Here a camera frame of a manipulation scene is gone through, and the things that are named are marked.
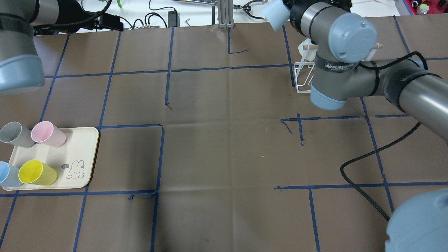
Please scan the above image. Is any light blue cup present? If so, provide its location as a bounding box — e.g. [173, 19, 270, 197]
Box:
[0, 161, 23, 188]
[261, 0, 290, 31]

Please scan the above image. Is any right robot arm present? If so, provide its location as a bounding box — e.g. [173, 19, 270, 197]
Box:
[282, 0, 448, 252]

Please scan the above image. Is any cream bunny tray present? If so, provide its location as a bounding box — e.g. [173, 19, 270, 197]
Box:
[3, 127, 99, 191]

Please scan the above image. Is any aluminium frame post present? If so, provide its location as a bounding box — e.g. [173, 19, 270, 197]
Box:
[217, 0, 234, 28]

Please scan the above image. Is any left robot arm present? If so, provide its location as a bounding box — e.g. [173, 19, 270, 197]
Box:
[0, 0, 124, 95]

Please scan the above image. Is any yellow cup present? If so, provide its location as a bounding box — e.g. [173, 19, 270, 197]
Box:
[18, 159, 57, 186]

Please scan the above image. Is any grey cup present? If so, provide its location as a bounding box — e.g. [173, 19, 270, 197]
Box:
[0, 121, 36, 147]

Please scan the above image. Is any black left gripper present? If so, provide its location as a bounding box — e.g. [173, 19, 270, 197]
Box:
[66, 0, 124, 33]

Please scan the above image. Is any black power adapter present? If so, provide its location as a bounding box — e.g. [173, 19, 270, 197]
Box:
[167, 10, 180, 27]

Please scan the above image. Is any white wire cup rack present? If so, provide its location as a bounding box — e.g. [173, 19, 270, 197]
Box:
[294, 42, 379, 93]

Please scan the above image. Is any pink cup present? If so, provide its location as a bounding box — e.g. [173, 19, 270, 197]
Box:
[31, 121, 66, 147]

